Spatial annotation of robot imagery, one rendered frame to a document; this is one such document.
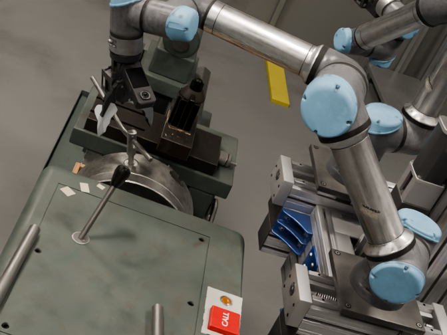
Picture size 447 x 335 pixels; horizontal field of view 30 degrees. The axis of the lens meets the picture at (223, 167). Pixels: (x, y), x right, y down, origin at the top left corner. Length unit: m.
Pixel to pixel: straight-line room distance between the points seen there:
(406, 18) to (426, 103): 0.25
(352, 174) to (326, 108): 0.16
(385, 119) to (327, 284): 0.52
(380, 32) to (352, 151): 0.73
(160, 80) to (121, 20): 1.23
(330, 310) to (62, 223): 0.72
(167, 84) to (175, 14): 1.28
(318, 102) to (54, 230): 0.59
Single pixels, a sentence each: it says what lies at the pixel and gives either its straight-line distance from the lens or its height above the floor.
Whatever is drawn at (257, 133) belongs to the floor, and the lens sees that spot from 4.92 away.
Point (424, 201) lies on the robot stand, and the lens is 2.24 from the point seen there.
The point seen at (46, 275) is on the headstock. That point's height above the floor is 1.25.
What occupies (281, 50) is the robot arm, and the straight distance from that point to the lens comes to 1.87.
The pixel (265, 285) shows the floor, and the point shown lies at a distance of 3.85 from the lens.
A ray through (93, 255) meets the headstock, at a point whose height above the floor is 1.26.
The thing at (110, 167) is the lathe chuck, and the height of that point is 1.21.
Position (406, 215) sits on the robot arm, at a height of 1.39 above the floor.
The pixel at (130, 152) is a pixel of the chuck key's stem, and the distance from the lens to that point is 1.97.
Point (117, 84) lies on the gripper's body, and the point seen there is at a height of 1.41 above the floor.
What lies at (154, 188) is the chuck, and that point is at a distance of 1.94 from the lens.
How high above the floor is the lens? 2.34
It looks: 31 degrees down
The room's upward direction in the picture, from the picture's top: 25 degrees clockwise
